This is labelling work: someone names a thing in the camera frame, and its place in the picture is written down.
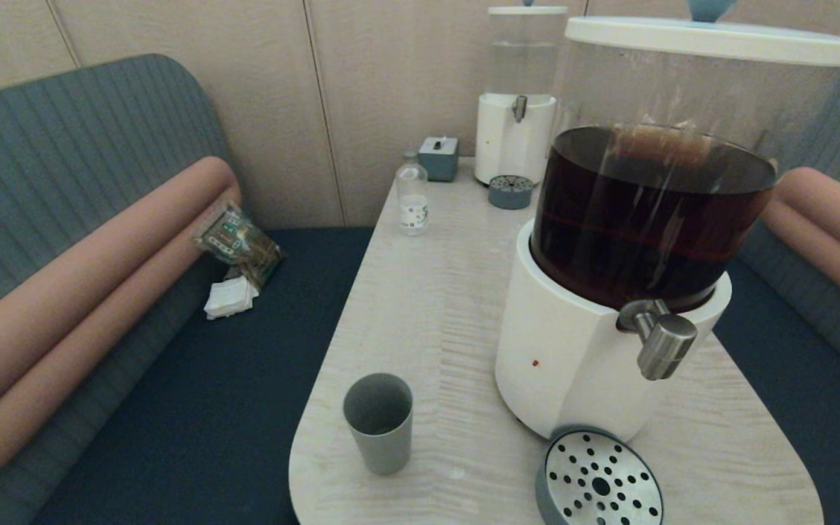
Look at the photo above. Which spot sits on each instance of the large perforated metal drip tray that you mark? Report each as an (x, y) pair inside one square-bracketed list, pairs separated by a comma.
[(595, 481)]

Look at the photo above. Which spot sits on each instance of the grey plastic cup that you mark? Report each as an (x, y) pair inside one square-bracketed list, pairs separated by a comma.
[(380, 437)]

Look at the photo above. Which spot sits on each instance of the clear plastic bottle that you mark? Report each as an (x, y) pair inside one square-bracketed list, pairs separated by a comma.
[(413, 197)]

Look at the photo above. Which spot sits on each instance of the white dispenser lid blue knob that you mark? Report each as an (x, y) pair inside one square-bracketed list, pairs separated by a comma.
[(712, 40)]

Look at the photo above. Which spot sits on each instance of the green snack packet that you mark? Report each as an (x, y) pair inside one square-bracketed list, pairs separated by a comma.
[(238, 240)]

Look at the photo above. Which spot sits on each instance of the small grey drip tray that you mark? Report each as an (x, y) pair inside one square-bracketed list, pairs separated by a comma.
[(511, 195)]

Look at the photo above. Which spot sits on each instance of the tea dispenser with white base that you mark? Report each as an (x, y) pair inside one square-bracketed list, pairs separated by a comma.
[(566, 343)]

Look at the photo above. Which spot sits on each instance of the white napkin stack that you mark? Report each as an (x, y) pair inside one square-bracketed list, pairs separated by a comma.
[(230, 299)]

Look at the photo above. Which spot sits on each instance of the small grey box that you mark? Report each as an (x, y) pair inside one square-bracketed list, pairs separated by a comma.
[(438, 162)]

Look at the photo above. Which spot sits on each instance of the white water dispenser lid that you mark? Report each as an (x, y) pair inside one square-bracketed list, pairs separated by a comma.
[(529, 10)]

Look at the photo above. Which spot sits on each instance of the steel dispenser tap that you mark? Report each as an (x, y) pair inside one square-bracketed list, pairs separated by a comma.
[(664, 346)]

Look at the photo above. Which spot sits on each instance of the small water dispenser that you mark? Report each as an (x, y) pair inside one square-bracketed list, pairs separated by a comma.
[(511, 142)]

